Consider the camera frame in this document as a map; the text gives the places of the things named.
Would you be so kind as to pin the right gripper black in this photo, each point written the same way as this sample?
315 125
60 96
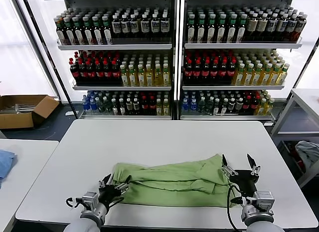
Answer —
244 179

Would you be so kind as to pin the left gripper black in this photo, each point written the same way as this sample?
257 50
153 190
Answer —
109 194

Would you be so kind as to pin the light green printed shirt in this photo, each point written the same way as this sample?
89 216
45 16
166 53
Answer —
174 184

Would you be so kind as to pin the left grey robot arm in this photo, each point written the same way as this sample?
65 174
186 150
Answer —
84 225

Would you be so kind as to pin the red object under table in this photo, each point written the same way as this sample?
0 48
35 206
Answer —
299 163

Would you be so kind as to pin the green cap tea bottle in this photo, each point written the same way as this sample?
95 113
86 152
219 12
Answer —
201 32
191 32
107 36
88 36
121 108
78 36
224 108
217 108
231 32
114 108
60 35
97 36
221 32
211 32
68 36
241 32

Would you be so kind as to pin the yellow tea bottle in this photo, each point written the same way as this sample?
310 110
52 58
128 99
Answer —
166 78
159 108
158 78
269 107
257 77
149 78
132 78
261 108
282 76
248 77
266 77
239 77
124 78
166 108
274 77
141 78

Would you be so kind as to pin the beige label dark drink bottle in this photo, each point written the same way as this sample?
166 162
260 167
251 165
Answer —
128 107
252 26
239 104
262 26

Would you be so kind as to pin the red cap cola bottle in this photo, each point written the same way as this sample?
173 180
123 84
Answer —
107 73
91 73
144 107
197 72
74 73
254 104
99 73
205 72
82 73
231 72
152 107
115 73
222 72
188 72
214 72
246 104

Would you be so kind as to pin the grey white cloth pile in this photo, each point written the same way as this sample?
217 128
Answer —
309 152

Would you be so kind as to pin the green label water bottle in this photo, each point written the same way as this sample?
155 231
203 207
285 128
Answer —
209 106
202 106
100 106
107 106

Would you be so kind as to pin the blue label water bottle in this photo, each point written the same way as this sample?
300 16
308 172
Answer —
86 104
93 104
193 106
185 106

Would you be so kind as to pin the white paper scrap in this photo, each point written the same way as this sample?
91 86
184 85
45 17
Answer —
69 113

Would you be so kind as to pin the white side table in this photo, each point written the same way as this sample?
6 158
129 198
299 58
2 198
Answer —
30 167

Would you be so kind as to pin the blue folded cloth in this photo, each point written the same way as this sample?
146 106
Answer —
6 164

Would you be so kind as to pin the clear plastic wrapped items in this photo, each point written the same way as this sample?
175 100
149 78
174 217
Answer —
25 108

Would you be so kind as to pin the brown cardboard box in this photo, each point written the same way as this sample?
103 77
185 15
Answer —
15 121

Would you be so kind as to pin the grey metal shelf rack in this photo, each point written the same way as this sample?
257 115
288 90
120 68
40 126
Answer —
239 45
114 46

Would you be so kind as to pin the reddish brown drink bottle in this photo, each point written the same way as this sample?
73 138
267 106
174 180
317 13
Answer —
300 27

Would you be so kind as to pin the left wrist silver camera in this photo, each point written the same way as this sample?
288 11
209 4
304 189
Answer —
89 198

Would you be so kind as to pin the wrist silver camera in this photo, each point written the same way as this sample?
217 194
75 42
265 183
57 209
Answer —
264 200
89 198

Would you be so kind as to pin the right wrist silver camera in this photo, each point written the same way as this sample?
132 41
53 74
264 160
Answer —
264 200

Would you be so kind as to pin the white metal frame table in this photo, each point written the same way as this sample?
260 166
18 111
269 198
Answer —
306 97

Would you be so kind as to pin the dark window frame post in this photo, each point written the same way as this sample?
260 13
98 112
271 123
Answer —
49 55

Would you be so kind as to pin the grey window frame post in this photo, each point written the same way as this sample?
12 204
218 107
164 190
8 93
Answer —
35 42

